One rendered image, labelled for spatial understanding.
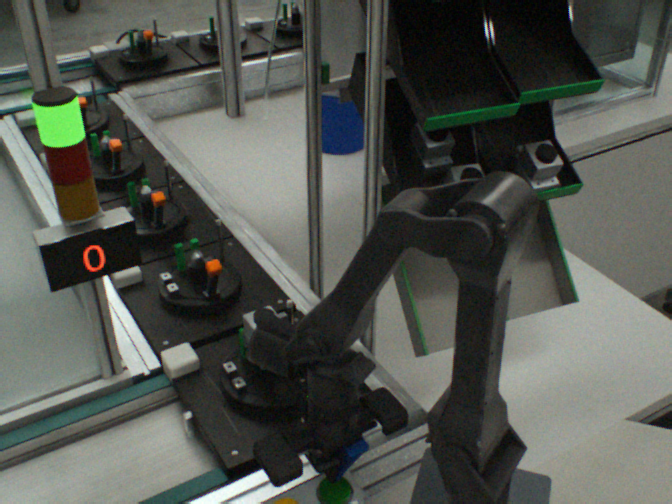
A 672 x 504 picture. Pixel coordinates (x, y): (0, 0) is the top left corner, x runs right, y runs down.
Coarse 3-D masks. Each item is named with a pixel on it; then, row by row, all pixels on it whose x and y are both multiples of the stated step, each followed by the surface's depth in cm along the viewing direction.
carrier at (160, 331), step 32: (192, 256) 127; (224, 256) 140; (128, 288) 132; (160, 288) 129; (192, 288) 129; (224, 288) 129; (256, 288) 132; (160, 320) 125; (192, 320) 125; (224, 320) 125; (160, 352) 119
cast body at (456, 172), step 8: (448, 168) 110; (456, 168) 105; (464, 168) 105; (472, 168) 104; (480, 168) 105; (448, 176) 105; (456, 176) 104; (464, 176) 103; (472, 176) 103; (480, 176) 103; (440, 184) 108
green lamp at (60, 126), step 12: (36, 108) 88; (48, 108) 87; (60, 108) 88; (72, 108) 89; (36, 120) 90; (48, 120) 88; (60, 120) 88; (72, 120) 89; (48, 132) 89; (60, 132) 89; (72, 132) 90; (84, 132) 92; (48, 144) 90; (60, 144) 90; (72, 144) 91
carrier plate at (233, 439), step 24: (216, 360) 117; (192, 384) 113; (216, 384) 113; (192, 408) 109; (216, 408) 109; (216, 432) 106; (240, 432) 106; (264, 432) 106; (288, 432) 106; (216, 456) 104; (240, 456) 102
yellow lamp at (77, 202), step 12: (60, 192) 94; (72, 192) 93; (84, 192) 94; (96, 192) 97; (60, 204) 95; (72, 204) 94; (84, 204) 95; (96, 204) 97; (72, 216) 95; (84, 216) 96
